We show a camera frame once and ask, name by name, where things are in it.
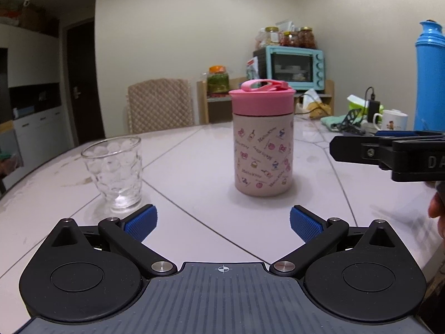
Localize white cabinet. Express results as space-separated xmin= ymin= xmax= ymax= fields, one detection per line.
xmin=0 ymin=23 xmax=76 ymax=188

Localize clear dimpled glass cup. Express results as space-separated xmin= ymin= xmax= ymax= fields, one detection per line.
xmin=81 ymin=136 xmax=143 ymax=215

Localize dark door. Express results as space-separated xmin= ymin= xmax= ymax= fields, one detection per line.
xmin=65 ymin=19 xmax=105 ymax=147

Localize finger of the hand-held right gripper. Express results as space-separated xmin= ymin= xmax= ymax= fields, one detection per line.
xmin=375 ymin=130 xmax=445 ymax=140
xmin=330 ymin=134 xmax=394 ymax=172

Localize white tissue bag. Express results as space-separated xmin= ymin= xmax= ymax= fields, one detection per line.
xmin=302 ymin=88 xmax=323 ymax=111

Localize blue thermos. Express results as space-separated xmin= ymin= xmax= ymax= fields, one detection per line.
xmin=413 ymin=19 xmax=445 ymax=133

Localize tall red contents jar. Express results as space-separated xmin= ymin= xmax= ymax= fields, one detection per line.
xmin=298 ymin=26 xmax=317 ymax=50

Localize pink bottle cap with strap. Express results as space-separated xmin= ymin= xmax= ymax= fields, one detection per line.
xmin=228 ymin=79 xmax=296 ymax=116

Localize white paper boxes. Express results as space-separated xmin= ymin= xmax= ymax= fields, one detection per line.
xmin=277 ymin=19 xmax=300 ymax=34

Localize green lidded container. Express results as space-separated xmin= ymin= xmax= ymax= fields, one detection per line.
xmin=347 ymin=95 xmax=385 ymax=121

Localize green cloth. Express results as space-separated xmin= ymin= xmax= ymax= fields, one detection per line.
xmin=319 ymin=114 xmax=349 ymax=132

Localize green jar with orange lid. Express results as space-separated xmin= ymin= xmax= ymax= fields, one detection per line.
xmin=207 ymin=65 xmax=230 ymax=98

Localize green white snack packet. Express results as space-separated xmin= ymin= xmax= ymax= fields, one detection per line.
xmin=246 ymin=59 xmax=260 ymax=81

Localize white printed mug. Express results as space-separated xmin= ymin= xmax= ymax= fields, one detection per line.
xmin=372 ymin=109 xmax=409 ymax=134

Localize black cable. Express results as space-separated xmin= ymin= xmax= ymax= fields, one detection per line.
xmin=295 ymin=93 xmax=335 ymax=118

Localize cartoon print bottle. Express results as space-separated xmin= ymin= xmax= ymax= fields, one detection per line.
xmin=234 ymin=110 xmax=295 ymax=197

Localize teal toaster oven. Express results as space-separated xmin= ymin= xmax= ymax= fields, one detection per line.
xmin=253 ymin=46 xmax=326 ymax=93

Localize wooden shelf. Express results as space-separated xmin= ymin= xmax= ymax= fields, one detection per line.
xmin=197 ymin=79 xmax=335 ymax=125

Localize gold lid jar pale contents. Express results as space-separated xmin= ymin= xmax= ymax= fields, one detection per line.
xmin=264 ymin=26 xmax=281 ymax=47

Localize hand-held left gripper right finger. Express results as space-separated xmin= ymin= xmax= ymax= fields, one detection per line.
xmin=271 ymin=206 xmax=402 ymax=279

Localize person's right hand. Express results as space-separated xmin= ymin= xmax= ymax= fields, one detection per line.
xmin=428 ymin=181 xmax=445 ymax=240

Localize beige quilted chair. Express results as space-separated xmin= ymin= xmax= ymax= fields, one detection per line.
xmin=127 ymin=78 xmax=195 ymax=135

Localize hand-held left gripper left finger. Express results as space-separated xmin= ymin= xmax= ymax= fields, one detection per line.
xmin=45 ymin=205 xmax=178 ymax=279

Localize black charger with cable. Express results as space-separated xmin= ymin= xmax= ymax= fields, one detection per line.
xmin=364 ymin=87 xmax=384 ymax=123

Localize black plastic stand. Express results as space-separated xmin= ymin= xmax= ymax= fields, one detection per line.
xmin=335 ymin=109 xmax=366 ymax=135

